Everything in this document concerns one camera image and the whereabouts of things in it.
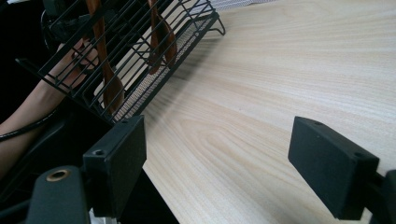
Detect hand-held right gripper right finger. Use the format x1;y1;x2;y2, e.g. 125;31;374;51
287;116;381;221

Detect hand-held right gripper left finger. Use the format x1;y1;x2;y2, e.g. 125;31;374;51
82;115;148;218

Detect long brown wooden spoon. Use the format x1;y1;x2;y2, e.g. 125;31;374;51
85;0;126;116

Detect short brown wooden spoon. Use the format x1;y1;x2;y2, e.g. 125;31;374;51
147;0;178;76

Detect black wire rack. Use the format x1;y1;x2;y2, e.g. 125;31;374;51
15;0;227;125

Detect black cable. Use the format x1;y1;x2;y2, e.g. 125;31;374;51
0;108;61;142

